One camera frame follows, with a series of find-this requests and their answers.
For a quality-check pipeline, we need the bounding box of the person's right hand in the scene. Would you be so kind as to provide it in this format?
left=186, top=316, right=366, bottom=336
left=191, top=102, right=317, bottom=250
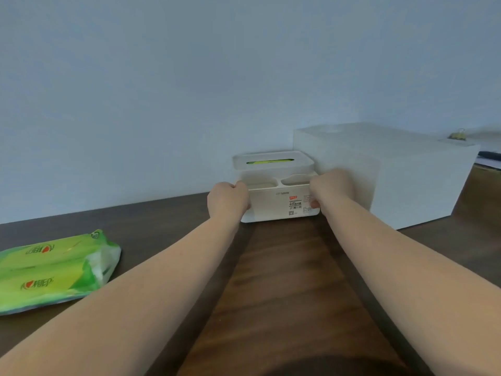
left=309, top=169, right=363, bottom=214

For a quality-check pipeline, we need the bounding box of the person's left hand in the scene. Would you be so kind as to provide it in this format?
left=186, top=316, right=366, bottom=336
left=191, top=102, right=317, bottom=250
left=207, top=181, right=251, bottom=222

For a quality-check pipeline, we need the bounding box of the white tissue box organizer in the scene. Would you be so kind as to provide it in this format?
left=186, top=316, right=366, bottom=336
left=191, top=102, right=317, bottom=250
left=232, top=150, right=322, bottom=224

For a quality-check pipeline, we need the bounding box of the person's left forearm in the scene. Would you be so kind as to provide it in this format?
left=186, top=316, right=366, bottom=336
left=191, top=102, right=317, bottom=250
left=0, top=213, right=242, bottom=376

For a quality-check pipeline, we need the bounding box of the person's right forearm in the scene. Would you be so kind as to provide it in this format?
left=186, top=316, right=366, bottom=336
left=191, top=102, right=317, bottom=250
left=320, top=195, right=501, bottom=376

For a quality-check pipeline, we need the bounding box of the large white storage box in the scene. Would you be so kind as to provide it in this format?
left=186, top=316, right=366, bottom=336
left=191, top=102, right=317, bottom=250
left=293, top=123, right=481, bottom=231

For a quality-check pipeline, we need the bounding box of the green tissue multipack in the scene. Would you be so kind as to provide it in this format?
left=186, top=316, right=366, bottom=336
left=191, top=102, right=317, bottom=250
left=0, top=230, right=122, bottom=316

